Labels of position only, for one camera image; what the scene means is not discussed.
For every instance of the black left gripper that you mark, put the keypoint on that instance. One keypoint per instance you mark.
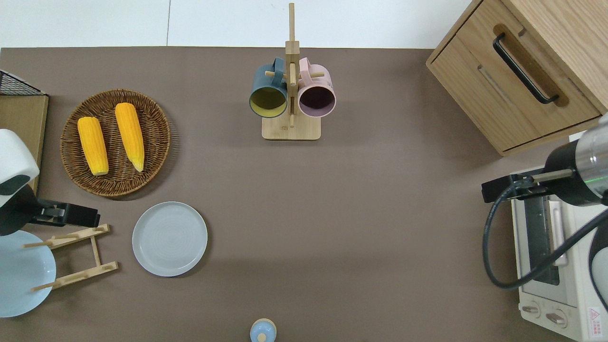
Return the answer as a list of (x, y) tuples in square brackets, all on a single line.
[(76, 216)]

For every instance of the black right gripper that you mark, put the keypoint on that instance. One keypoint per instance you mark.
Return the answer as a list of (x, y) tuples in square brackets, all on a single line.
[(498, 190)]

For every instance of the gray round plate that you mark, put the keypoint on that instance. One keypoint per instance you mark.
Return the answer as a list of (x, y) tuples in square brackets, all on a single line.
[(169, 239)]

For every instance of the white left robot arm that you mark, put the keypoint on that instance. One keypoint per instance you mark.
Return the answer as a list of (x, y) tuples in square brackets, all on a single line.
[(14, 156)]

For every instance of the light blue plate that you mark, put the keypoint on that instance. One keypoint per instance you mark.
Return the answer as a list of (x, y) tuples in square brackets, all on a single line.
[(19, 285)]

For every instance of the wooden dish rack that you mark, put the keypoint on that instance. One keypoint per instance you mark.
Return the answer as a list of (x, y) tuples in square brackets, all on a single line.
[(95, 251)]

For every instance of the short yellow corn cob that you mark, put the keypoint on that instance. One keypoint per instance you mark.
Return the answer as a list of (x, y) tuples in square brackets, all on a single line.
[(93, 146)]

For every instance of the long yellow corn cob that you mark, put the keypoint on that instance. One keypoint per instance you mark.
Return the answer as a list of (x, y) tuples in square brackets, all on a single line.
[(129, 135)]

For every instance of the wooden board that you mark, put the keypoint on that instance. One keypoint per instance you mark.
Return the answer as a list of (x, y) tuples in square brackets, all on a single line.
[(23, 123)]

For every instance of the wooden drawer cabinet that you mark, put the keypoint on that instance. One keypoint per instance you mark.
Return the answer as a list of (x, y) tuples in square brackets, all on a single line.
[(475, 80)]

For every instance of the round wicker basket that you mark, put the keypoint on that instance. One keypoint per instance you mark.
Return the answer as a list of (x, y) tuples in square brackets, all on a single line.
[(156, 137)]

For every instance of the white toaster oven knob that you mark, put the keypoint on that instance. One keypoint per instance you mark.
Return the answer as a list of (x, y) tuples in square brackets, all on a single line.
[(530, 309), (555, 319)]

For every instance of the white toaster oven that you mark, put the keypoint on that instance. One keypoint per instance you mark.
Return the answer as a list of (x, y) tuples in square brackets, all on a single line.
[(579, 304)]

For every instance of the pink mug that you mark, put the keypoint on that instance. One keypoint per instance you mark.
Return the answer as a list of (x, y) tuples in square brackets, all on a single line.
[(317, 100)]

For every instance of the wooden mug tree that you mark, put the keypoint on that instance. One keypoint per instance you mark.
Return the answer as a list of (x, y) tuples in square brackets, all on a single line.
[(290, 129)]

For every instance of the small blue lidded jar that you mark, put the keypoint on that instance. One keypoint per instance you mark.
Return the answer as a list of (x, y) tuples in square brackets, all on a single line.
[(262, 331)]

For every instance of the dark blue mug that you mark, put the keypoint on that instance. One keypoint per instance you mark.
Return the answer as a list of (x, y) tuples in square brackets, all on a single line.
[(268, 102)]

